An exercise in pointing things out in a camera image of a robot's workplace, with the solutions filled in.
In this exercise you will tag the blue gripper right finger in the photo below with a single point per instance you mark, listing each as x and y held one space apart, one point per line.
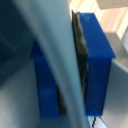
98 73

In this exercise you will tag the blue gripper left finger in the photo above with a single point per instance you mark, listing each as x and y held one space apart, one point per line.
46 86

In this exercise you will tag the blue mug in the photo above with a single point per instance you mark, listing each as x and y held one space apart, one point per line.
53 33

